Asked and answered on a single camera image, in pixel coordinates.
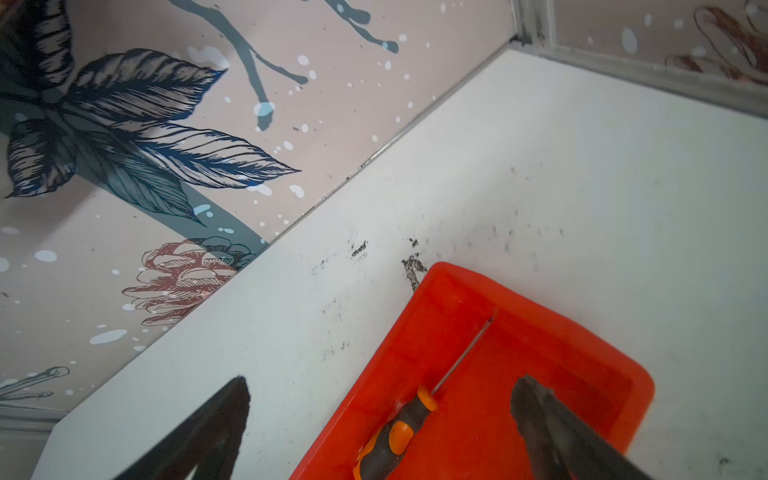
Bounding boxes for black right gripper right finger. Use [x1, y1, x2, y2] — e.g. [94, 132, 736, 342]
[510, 375, 650, 480]

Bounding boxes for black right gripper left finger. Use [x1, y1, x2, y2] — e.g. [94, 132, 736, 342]
[116, 376, 250, 480]

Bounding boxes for orange black screwdriver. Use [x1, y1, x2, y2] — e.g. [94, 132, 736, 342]
[353, 317, 495, 480]

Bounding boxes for red plastic bin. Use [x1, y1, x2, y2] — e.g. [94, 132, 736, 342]
[293, 262, 655, 479]

